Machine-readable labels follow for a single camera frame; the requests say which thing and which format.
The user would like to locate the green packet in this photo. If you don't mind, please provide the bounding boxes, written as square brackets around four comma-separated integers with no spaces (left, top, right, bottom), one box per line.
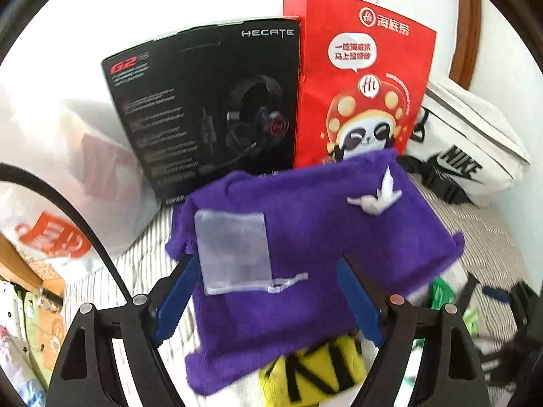
[430,277,455,310]
[463,309,481,336]

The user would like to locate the white plastic bag orange print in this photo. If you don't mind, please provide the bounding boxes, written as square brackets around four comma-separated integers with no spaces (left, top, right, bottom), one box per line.
[0,59,162,280]

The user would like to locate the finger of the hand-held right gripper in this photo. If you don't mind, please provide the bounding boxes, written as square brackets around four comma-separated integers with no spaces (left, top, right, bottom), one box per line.
[481,285,512,306]

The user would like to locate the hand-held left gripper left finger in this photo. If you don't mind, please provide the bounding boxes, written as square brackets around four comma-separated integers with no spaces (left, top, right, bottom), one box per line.
[44,254,200,407]

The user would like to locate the white waist bag black logo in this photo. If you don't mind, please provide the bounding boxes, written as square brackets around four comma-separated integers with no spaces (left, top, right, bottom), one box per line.
[399,77,532,208]

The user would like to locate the red paper bag panda print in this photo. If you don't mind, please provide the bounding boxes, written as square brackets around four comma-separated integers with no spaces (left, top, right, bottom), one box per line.
[283,0,437,168]

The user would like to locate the translucent grey drawstring pouch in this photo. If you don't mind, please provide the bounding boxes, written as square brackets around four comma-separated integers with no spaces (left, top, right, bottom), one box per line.
[194,210,310,295]

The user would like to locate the purple fabric storage box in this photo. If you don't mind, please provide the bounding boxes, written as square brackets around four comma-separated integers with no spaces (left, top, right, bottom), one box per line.
[165,148,465,396]

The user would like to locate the floral printed cloth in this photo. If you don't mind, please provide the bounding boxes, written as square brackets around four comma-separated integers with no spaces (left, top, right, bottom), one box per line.
[0,280,49,407]

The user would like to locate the white bird-shaped ornament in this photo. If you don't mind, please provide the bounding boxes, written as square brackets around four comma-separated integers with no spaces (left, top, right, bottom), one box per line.
[347,166,401,217]

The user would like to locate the thick black cable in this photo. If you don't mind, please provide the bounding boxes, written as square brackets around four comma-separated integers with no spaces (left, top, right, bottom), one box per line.
[0,163,132,302]

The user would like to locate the brown wooden frame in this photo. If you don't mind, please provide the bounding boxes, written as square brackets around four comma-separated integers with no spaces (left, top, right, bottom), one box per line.
[450,0,482,90]

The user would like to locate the black headphone box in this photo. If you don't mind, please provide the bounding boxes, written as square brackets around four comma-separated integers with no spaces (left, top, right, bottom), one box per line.
[101,17,303,208]

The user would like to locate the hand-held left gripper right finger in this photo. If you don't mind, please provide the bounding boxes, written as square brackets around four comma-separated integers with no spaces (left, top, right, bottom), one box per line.
[337,254,493,407]

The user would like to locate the yellow black white sock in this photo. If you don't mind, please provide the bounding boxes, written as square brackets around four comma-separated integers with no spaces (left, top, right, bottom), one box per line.
[238,335,368,407]

